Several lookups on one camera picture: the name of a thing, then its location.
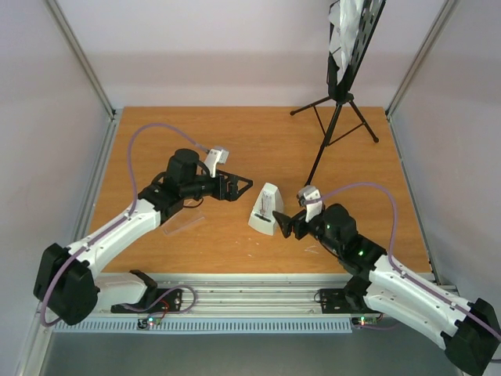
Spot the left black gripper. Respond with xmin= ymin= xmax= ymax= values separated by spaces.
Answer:
xmin=183 ymin=168 xmax=254 ymax=203

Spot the white metronome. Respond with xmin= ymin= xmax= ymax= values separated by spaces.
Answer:
xmin=247 ymin=183 xmax=284 ymax=236

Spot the clear plastic metronome cover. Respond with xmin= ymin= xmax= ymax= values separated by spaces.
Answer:
xmin=161 ymin=211 xmax=205 ymax=236

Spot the black music stand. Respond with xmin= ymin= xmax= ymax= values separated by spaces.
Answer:
xmin=290 ymin=1 xmax=386 ymax=185

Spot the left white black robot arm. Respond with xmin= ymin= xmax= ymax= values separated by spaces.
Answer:
xmin=33 ymin=148 xmax=253 ymax=327

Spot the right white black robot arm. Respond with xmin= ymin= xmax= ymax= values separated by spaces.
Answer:
xmin=272 ymin=204 xmax=500 ymax=375

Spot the white sheet music paper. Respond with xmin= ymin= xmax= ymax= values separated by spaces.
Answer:
xmin=328 ymin=0 xmax=364 ymax=71

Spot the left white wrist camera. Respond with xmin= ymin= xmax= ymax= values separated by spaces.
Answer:
xmin=204 ymin=146 xmax=229 ymax=178

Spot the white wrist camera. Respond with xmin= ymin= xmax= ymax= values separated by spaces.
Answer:
xmin=204 ymin=146 xmax=229 ymax=178
xmin=297 ymin=185 xmax=324 ymax=222

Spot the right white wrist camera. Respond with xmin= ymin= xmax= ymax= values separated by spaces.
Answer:
xmin=297 ymin=185 xmax=324 ymax=222

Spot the aluminium rail base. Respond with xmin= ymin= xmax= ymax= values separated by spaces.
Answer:
xmin=150 ymin=273 xmax=351 ymax=318

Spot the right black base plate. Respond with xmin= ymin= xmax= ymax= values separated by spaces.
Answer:
xmin=314 ymin=288 xmax=353 ymax=314

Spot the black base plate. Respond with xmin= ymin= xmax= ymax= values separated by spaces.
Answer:
xmin=110 ymin=288 xmax=182 ymax=314
xmin=314 ymin=288 xmax=353 ymax=314

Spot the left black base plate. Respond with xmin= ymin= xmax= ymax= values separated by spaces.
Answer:
xmin=110 ymin=288 xmax=182 ymax=314

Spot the right aluminium frame post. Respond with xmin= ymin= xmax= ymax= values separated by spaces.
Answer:
xmin=384 ymin=0 xmax=461 ymax=118

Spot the aluminium frame post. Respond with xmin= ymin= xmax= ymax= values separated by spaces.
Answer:
xmin=42 ymin=0 xmax=117 ymax=122
xmin=384 ymin=0 xmax=461 ymax=118

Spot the grey slotted cable duct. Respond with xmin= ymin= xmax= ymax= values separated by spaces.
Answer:
xmin=54 ymin=317 xmax=352 ymax=334

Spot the left aluminium frame post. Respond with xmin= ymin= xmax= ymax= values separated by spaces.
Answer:
xmin=42 ymin=0 xmax=117 ymax=122

